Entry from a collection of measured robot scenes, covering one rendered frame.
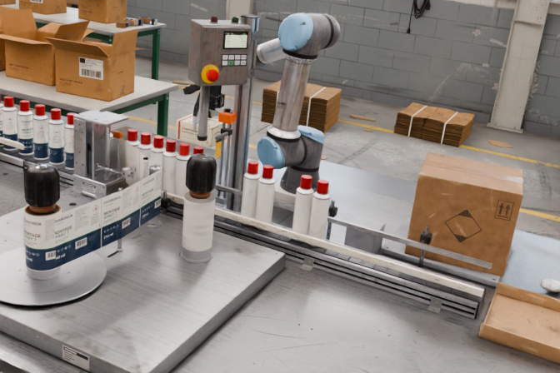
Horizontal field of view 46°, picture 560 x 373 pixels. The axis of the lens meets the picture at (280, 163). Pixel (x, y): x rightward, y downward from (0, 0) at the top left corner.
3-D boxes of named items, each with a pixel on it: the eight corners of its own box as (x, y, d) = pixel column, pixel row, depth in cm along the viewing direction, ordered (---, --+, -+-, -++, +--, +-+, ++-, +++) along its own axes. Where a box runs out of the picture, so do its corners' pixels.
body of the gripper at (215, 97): (214, 112, 251) (217, 82, 247) (194, 107, 254) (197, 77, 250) (223, 108, 258) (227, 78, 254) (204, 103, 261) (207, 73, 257)
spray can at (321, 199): (304, 244, 199) (312, 181, 192) (311, 238, 204) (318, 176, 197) (320, 249, 197) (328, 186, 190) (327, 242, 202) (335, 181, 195)
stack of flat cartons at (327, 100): (258, 121, 627) (262, 88, 616) (277, 108, 675) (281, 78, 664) (324, 134, 609) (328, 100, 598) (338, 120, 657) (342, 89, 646)
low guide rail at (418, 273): (153, 196, 219) (153, 190, 218) (156, 194, 220) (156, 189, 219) (482, 297, 177) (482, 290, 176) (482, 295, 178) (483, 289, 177)
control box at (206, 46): (187, 79, 211) (190, 19, 204) (235, 77, 219) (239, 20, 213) (198, 87, 203) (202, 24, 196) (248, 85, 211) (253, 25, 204)
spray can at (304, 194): (287, 239, 202) (295, 176, 195) (295, 233, 206) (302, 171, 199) (303, 244, 200) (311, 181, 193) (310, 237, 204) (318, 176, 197)
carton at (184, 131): (175, 138, 259) (176, 120, 256) (191, 131, 270) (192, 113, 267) (211, 146, 253) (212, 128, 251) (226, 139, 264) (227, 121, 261)
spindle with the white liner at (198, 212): (173, 256, 184) (178, 156, 174) (192, 245, 192) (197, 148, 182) (201, 266, 181) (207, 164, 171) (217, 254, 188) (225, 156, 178)
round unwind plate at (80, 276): (-50, 282, 162) (-51, 278, 161) (44, 236, 188) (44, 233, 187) (44, 323, 150) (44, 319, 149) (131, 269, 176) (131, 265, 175)
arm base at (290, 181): (273, 188, 240) (277, 163, 237) (287, 176, 254) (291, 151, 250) (312, 199, 236) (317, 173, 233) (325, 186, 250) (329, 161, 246)
